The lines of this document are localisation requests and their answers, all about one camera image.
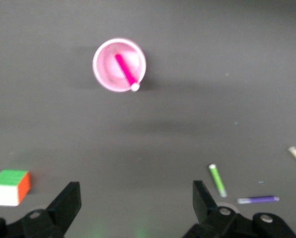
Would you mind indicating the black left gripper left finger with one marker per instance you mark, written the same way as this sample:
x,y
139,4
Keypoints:
x,y
61,210

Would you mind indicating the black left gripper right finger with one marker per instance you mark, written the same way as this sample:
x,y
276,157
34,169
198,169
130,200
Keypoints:
x,y
207,215

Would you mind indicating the pink marker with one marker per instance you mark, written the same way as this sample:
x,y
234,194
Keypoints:
x,y
124,68

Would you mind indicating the green marker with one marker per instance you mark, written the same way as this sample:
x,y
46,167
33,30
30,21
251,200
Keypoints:
x,y
217,179

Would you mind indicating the purple marker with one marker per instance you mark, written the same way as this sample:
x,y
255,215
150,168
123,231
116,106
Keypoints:
x,y
258,199

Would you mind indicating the colourful puzzle cube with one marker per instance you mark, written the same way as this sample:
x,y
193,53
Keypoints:
x,y
6,188

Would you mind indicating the dark grey table cover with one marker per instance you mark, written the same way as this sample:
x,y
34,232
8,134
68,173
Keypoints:
x,y
163,129

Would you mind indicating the pink cup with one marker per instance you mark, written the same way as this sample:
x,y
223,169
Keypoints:
x,y
105,72

